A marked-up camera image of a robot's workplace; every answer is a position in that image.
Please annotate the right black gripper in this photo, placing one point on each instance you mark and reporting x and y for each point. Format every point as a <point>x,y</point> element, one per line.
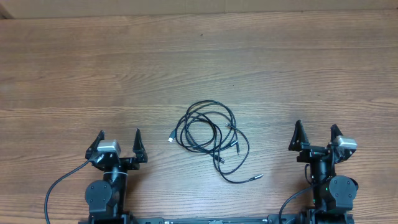
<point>298,142</point>

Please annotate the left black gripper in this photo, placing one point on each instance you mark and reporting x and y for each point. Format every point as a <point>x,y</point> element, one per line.
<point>132,163</point>

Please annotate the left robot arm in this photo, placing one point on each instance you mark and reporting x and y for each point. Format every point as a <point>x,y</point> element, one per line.
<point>106,197</point>

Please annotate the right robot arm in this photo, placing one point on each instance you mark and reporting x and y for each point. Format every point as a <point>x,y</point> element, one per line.
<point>333,194</point>

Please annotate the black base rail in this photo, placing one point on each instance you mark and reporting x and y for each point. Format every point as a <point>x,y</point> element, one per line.
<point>270,219</point>

